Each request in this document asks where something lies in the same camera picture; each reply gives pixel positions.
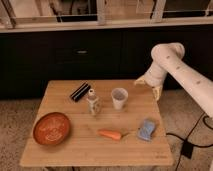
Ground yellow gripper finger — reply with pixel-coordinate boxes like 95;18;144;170
153;86;163;101
134;75;146;85

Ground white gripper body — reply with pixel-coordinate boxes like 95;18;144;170
145;62;166;87

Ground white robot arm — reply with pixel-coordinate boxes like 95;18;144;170
134;43;213;119

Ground small clear glass bottle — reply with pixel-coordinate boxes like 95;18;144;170
87;89;101;116

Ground white paper cup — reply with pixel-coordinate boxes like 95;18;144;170
111;88;128;110

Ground blue sponge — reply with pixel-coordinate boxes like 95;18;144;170
137;119;156;141

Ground wooden table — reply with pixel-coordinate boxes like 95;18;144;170
20;80;173;167

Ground black rectangular box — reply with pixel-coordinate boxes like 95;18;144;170
70;83;91;102

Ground orange carrot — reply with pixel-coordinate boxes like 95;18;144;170
98;129;127;140

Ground black power adapter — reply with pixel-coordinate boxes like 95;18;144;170
181;141;194;159

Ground orange ceramic bowl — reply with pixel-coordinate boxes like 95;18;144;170
33;112;71;145

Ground dark cabinet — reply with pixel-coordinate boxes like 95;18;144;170
0;25;213;99

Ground black power cable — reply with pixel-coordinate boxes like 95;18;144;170
165;113;213;171

